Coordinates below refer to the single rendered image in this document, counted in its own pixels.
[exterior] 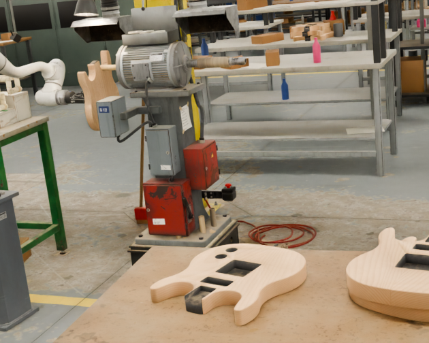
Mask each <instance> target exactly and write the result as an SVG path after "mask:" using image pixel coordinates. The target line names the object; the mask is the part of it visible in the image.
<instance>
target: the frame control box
mask: <svg viewBox="0 0 429 343"><path fill-rule="evenodd" d="M96 107H97V116H98V121H99V130H100V136H101V137H116V139H117V142H119V143H122V142H124V141H125V140H127V139H128V138H129V137H131V136H132V135H133V134H134V133H135V132H136V131H138V130H139V129H141V128H142V127H143V126H144V125H146V124H150V127H151V128H153V125H152V122H151V121H149V120H148V121H146V122H143V123H142V124H141V125H140V126H139V127H137V128H136V129H134V130H133V131H132V132H131V133H130V134H129V135H127V136H126V137H124V138H123V139H122V140H120V139H119V137H120V136H121V135H122V134H124V133H126V132H127V131H129V123H128V119H127V120H121V118H120V113H121V112H124V111H126V110H127V108H126V103H125V96H109V97H106V98H105V99H102V100H99V101H97V102H96Z"/></svg>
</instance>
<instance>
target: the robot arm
mask: <svg viewBox="0 0 429 343"><path fill-rule="evenodd" d="M37 71H41V72H42V76H43V77H44V80H45V85H44V87H43V89H41V90H39V91H38V92H36V94H35V100H36V102H38V103H39V104H40V105H44V106H57V105H68V104H69V103H85V100H84V93H83V91H81V93H75V92H74V91H68V90H61V88H62V85H63V81H64V78H65V64H64V62H63V61H62V60H60V59H53V60H51V62H49V63H44V62H35V63H31V64H28V65H24V66H22V67H15V66H13V65H12V64H11V63H10V62H9V61H8V60H7V59H6V57H5V56H3V55H2V54H1V53H0V74H3V75H5V76H8V77H11V78H22V77H25V76H27V75H30V74H33V73H35V72H37ZM4 194H5V191H0V197H1V195H4Z"/></svg>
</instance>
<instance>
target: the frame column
mask: <svg viewBox="0 0 429 343"><path fill-rule="evenodd" d="M191 96H192V95H189V96H184V97H149V98H148V100H149V106H158V105H160V106H161V109H162V113H160V114H152V117H153V119H154V121H155V122H156V124H157V125H176V134H177V140H178V151H179V157H180V168H181V170H180V171H179V172H178V173H177V174H176V175H175V176H174V178H187V177H186V171H185V160H184V154H183V149H184V148H186V147H187V146H189V145H190V144H192V143H194V142H195V141H196V139H195V127H194V121H193V109H192V102H191ZM155 178H170V176H155ZM191 193H192V200H193V211H194V217H195V230H196V229H197V228H198V227H200V224H199V218H198V216H201V215H203V216H204V220H205V221H207V220H208V219H209V218H210V217H209V215H208V213H207V211H206V210H205V208H204V204H203V200H202V190H191ZM195 230H194V231H195Z"/></svg>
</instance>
